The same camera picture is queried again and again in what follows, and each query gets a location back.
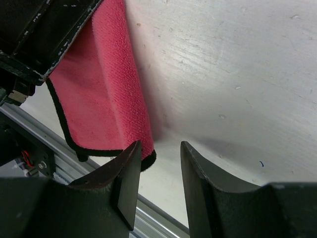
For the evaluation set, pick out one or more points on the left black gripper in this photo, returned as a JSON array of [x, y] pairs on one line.
[[34, 36]]

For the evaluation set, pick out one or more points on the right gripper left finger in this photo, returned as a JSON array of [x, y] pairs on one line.
[[122, 174]]

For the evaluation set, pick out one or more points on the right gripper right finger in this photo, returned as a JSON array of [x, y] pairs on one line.
[[220, 205]]

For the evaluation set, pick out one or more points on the grey and pink towel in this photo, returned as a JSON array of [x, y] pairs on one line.
[[97, 92]]

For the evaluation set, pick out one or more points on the aluminium mounting rail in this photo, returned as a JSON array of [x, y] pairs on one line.
[[56, 196]]

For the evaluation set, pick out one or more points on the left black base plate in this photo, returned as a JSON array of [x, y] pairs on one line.
[[29, 154]]

